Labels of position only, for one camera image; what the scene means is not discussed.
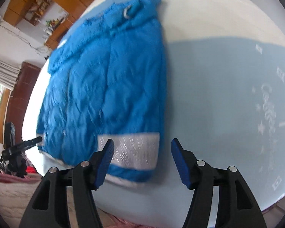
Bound blue and white bed sheet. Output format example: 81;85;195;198
21;0;285;226

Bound beige knitted blanket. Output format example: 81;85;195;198
0;173;79;228

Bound wall cables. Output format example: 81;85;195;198
0;21;50;58

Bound wall shelf with items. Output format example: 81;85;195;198
23;0;69;27

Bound striped curtain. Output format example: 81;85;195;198
0;60;21;91

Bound wooden desk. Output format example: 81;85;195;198
45;15;76;50

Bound blue puffer jacket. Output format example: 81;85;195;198
36;0;167;188

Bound clutter on desk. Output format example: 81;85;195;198
44;17;65;36

